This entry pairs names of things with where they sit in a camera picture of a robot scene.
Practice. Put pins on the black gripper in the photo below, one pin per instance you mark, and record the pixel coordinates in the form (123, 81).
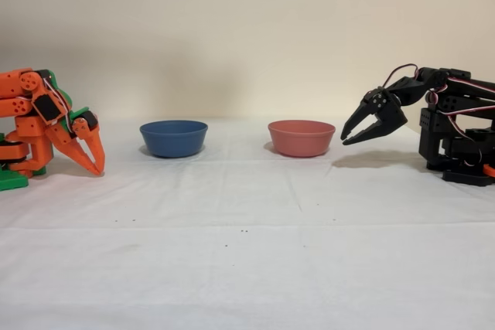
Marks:
(387, 113)

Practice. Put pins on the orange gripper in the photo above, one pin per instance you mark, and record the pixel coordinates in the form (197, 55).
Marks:
(82, 134)

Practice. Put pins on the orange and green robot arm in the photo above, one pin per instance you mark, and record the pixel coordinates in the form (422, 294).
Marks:
(23, 125)

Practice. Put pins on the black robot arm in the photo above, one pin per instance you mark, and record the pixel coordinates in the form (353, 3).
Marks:
(437, 133)

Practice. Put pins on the pink plastic bowl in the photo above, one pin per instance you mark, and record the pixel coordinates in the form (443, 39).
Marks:
(301, 140)

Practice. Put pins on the blue plastic bowl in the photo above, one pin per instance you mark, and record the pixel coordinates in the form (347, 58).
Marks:
(174, 140)

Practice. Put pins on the orange table clamp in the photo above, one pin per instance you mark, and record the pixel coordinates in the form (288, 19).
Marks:
(490, 169)

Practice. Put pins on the white tablecloth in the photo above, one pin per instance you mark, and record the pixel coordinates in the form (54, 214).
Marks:
(247, 287)

